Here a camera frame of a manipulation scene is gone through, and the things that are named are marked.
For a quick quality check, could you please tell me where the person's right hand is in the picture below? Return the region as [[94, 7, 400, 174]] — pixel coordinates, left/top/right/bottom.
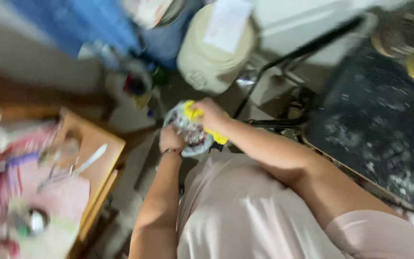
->
[[191, 97, 231, 134]]

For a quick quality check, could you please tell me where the person's left hand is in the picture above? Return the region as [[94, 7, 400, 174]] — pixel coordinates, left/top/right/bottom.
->
[[159, 125, 186, 153]]

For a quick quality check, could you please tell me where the yellow cleaning cloth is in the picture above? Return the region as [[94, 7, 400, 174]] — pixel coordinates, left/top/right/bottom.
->
[[183, 100, 229, 145]]

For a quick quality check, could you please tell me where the round paint-stained palette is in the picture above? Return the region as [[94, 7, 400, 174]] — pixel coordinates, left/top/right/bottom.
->
[[163, 101, 215, 157]]

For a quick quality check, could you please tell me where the cream plastic jug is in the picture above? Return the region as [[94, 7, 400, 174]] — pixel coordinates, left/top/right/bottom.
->
[[177, 3, 257, 95]]

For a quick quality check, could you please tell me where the white plastic container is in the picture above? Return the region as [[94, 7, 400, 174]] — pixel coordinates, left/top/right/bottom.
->
[[104, 59, 157, 134]]

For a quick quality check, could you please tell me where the white paper sheet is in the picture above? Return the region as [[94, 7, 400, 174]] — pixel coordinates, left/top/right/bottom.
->
[[203, 0, 257, 54]]

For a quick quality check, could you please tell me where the black metal stand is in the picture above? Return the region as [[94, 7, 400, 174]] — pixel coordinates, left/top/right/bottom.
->
[[233, 15, 366, 127]]

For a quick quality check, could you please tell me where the person's light pink shirt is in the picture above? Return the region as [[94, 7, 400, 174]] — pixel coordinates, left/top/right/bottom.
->
[[176, 151, 414, 259]]

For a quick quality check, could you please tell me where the blue plastic sheet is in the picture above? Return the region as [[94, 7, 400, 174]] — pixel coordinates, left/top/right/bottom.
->
[[6, 0, 146, 60]]

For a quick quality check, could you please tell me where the white cabinet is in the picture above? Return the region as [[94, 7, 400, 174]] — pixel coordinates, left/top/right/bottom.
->
[[254, 0, 409, 67]]

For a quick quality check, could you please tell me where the wooden table with clutter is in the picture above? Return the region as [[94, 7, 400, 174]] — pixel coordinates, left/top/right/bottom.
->
[[0, 104, 127, 259]]

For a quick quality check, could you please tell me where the black paint-stained board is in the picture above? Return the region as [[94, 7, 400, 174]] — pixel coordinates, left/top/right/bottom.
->
[[302, 47, 414, 216]]

